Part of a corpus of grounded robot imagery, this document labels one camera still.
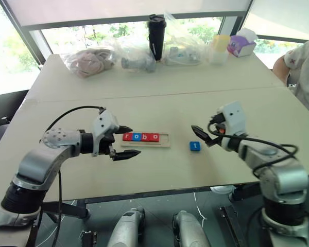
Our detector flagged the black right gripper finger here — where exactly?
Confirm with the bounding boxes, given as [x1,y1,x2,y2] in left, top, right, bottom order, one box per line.
[204,137,222,148]
[191,125,213,142]

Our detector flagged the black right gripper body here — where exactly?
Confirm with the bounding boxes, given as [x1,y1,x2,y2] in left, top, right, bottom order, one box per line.
[208,112,227,142]

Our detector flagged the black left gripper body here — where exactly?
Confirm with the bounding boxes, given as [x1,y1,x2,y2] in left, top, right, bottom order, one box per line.
[97,127,122,156]

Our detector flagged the blue letter tile t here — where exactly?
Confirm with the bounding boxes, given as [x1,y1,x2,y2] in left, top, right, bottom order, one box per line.
[189,141,202,153]

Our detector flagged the light wooden letter tray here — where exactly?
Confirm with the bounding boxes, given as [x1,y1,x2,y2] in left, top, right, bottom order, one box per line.
[121,132,171,149]

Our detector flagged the grey rounded robot leg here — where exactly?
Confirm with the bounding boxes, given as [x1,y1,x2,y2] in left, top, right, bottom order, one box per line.
[172,210,212,247]
[106,206,146,247]

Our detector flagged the white round table foot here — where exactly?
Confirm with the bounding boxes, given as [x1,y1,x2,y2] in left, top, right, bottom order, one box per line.
[210,184,236,196]

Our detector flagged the yellow and white cup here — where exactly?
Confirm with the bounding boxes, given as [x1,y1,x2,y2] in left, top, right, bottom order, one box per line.
[208,34,231,65]

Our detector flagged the plastic bag with pink cloth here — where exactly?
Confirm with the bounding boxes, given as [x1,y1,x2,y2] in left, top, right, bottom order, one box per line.
[63,47,117,80]

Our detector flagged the purple tissue box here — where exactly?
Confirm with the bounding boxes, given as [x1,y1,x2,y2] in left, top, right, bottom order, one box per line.
[227,28,258,58]

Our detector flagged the clear plastic bag with items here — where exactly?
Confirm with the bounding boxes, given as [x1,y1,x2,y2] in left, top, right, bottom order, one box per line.
[163,12,210,67]

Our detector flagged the black travel tumbler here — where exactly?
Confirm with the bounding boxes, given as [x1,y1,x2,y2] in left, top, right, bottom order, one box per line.
[147,14,168,62]

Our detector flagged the person in white patterned shirt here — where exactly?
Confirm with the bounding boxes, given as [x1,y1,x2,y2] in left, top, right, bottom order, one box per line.
[283,36,309,121]

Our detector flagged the white roller blind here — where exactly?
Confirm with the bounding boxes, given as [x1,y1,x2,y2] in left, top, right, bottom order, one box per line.
[243,0,309,44]
[4,0,253,27]

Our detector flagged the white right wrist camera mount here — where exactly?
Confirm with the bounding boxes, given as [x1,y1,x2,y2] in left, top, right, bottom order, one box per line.
[215,100,248,145]

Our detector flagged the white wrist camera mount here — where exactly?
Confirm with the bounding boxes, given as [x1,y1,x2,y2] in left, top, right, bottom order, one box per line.
[90,107,120,157]
[215,100,248,145]

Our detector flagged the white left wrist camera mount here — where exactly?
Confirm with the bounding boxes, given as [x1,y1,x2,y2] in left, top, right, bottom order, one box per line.
[90,107,120,157]

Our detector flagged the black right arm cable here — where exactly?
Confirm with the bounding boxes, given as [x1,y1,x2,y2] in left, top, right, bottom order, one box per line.
[207,120,300,177]

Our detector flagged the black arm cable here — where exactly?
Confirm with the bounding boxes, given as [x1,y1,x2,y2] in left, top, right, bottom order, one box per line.
[207,120,300,177]
[39,105,107,247]

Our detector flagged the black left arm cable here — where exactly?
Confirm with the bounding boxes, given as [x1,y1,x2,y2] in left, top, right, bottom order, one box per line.
[39,105,107,247]

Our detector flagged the thin white floor cable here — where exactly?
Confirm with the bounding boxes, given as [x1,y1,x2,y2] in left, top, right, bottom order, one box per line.
[194,192,208,227]

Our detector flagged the black table frame bar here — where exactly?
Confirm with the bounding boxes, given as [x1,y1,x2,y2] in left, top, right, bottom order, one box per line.
[42,200,92,220]

